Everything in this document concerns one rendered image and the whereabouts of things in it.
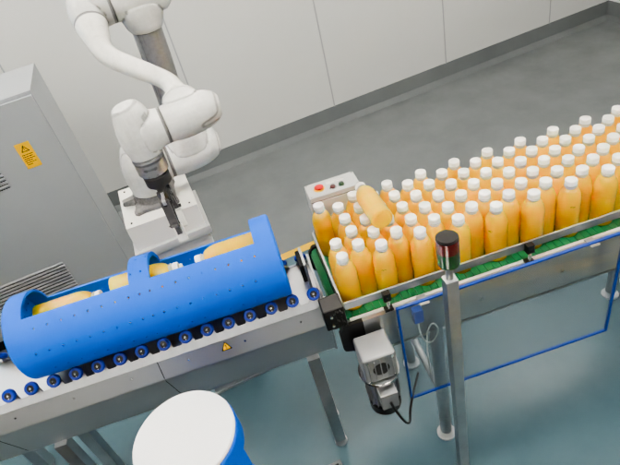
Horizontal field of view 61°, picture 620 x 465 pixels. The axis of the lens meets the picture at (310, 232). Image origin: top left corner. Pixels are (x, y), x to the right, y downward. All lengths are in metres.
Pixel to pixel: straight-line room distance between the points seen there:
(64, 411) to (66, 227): 1.54
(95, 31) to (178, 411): 1.13
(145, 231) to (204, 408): 0.90
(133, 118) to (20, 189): 1.85
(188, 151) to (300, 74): 2.63
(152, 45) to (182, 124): 0.54
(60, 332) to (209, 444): 0.61
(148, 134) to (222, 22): 2.93
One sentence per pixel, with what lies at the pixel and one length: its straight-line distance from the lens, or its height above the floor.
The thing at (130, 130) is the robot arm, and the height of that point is 1.68.
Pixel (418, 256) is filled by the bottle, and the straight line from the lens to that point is 1.75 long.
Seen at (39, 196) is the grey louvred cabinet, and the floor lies 0.91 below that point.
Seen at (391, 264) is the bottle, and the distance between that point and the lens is 1.71.
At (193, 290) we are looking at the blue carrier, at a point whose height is 1.16.
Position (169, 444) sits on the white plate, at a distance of 1.52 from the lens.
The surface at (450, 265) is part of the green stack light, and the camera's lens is 1.50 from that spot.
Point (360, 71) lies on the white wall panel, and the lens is 4.86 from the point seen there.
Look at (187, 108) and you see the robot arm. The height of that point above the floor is 1.68.
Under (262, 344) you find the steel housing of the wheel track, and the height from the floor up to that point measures 0.85.
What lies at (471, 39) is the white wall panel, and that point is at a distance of 5.39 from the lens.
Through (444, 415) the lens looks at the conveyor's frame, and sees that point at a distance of 2.39.
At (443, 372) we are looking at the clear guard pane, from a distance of 2.05.
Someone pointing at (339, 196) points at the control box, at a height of 1.07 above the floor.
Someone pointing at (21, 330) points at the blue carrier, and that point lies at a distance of 1.85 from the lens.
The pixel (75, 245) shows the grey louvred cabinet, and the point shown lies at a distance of 3.43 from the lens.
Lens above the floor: 2.22
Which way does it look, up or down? 38 degrees down
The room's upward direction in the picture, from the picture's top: 16 degrees counter-clockwise
